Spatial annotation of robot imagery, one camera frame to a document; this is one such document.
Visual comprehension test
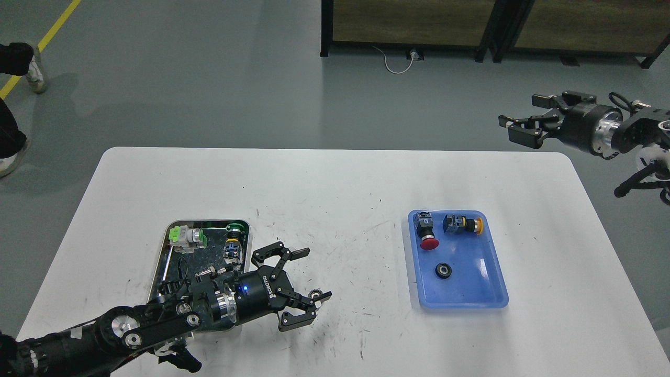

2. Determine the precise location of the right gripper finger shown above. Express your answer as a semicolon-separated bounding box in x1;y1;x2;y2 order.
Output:
498;113;562;149
532;91;597;110

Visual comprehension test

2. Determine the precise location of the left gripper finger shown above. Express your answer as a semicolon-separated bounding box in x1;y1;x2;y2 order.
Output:
276;290;332;332
251;242;311;286

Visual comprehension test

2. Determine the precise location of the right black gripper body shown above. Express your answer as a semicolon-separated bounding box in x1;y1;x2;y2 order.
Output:
557;103;623;158

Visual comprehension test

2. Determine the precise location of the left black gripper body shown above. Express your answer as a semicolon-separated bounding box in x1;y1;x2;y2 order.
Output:
217;270;286;327

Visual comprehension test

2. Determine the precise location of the black gear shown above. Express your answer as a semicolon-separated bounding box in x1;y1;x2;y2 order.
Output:
434;262;453;280
308;289;323;306

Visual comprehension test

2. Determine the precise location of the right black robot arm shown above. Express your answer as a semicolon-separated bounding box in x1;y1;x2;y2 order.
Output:
498;91;669;205

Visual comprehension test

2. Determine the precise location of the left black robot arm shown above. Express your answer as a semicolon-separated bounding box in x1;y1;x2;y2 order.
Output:
2;242;332;376

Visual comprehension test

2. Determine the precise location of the silver metal tray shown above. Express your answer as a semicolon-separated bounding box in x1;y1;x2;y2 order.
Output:
148;219;250;300

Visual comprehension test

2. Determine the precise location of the blue plastic tray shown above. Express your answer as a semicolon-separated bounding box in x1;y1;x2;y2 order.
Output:
408;209;509;310

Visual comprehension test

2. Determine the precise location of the black framed wooden cabinet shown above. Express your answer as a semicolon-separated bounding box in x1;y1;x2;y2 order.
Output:
320;1;511;63

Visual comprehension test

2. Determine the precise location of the person's leg and shoe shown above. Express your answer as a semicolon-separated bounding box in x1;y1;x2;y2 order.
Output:
1;41;47;94

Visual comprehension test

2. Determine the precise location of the green yellow button switch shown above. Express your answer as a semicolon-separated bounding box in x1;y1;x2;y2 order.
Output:
223;223;246;271

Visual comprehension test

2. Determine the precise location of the green push button switch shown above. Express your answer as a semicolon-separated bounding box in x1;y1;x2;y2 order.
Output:
167;225;208;253

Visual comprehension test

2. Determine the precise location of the yellow push button switch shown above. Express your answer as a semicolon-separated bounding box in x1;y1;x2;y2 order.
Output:
443;213;484;235

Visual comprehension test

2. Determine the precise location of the red mushroom button switch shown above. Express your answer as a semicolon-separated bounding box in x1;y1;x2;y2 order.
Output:
414;212;439;251

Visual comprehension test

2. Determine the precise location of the white cable on floor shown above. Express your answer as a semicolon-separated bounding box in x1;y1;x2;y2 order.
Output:
372;45;423;74

